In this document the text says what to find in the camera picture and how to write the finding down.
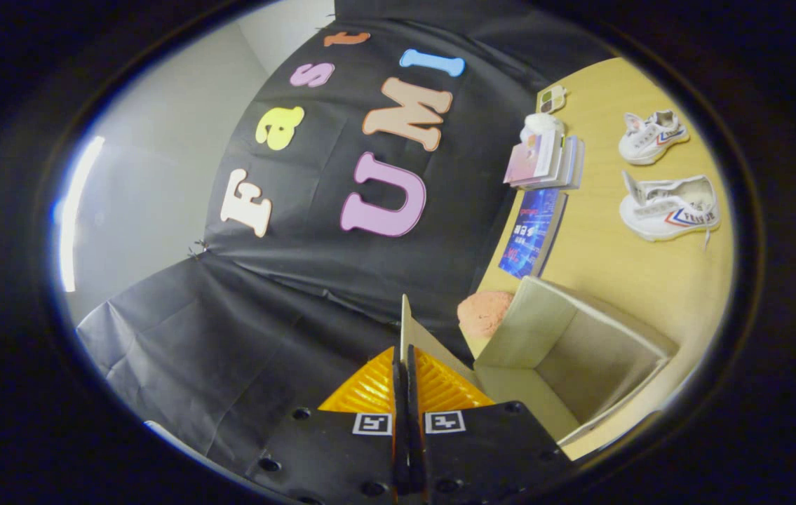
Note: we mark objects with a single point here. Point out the beige fabric storage box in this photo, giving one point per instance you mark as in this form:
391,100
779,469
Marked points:
580,358

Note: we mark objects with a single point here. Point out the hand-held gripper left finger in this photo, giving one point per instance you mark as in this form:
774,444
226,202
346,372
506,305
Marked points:
341,456

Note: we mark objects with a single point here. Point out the white canvas shoe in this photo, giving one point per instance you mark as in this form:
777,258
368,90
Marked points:
650,140
671,214

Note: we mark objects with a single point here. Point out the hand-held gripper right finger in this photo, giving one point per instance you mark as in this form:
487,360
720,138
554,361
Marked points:
482,449

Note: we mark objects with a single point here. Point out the orange knitted ball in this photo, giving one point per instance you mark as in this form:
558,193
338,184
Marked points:
483,315

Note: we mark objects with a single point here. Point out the white thick book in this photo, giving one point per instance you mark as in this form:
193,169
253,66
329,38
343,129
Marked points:
564,163

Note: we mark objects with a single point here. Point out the white knitted ball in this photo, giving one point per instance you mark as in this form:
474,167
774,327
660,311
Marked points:
541,125

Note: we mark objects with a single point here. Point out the blue cover book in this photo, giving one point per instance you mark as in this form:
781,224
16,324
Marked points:
529,235

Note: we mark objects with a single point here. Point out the pink cover book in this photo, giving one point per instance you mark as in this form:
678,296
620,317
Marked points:
525,161

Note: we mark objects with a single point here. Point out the small white sectioned tray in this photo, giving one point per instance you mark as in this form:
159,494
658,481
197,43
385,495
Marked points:
552,99

